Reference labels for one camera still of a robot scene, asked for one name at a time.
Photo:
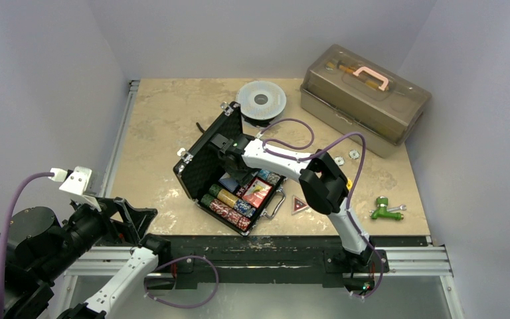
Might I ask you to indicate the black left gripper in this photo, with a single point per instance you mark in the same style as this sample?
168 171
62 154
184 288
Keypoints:
132 223

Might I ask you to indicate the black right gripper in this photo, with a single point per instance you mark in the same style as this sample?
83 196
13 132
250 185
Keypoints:
241 175

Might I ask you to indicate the blue playing card deck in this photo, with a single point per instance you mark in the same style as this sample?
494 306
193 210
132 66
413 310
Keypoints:
228 182

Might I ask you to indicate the black poker set case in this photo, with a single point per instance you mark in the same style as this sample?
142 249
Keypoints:
199 168

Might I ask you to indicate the red triangular all-in marker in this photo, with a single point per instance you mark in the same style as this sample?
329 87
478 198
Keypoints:
298 205

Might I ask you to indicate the white blue chip two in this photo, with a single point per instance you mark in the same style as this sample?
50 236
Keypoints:
339 161

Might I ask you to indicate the white blue chip one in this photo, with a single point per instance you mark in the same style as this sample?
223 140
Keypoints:
354 154

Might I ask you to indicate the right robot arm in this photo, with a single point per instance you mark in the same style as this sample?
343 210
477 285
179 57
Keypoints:
322 182

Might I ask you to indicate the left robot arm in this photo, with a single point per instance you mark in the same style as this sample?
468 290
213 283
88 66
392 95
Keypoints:
40 248

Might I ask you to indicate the light blue chip stack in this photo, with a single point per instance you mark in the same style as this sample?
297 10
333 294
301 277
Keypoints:
269 177

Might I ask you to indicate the green chip stack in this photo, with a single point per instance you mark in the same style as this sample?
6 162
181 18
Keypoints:
210 198

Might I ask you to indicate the yellow chip stack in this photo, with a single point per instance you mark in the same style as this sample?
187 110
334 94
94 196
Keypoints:
227 197

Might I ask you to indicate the red playing card deck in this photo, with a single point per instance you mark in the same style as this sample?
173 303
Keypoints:
256 192

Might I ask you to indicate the dark blue chip stack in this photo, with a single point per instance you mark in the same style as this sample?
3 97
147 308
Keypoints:
244 208

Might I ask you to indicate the red chip stack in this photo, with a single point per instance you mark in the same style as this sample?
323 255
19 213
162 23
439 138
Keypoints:
230 214

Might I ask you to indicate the translucent brown storage box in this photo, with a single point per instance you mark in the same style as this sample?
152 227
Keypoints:
347 103

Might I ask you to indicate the green pipe valve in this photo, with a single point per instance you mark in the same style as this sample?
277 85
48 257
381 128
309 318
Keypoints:
381 211

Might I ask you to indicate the small silver wrench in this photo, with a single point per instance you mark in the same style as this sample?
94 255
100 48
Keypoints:
402 207

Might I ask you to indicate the black orange handled tool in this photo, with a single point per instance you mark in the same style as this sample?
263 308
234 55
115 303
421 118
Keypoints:
200 128

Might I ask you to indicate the white perforated cable spool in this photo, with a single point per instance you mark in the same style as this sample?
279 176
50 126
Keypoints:
261 102

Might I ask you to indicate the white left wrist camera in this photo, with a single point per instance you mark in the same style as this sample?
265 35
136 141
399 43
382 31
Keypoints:
79 181

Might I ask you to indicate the pink box handle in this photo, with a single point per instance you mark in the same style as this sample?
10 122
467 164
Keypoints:
383 81

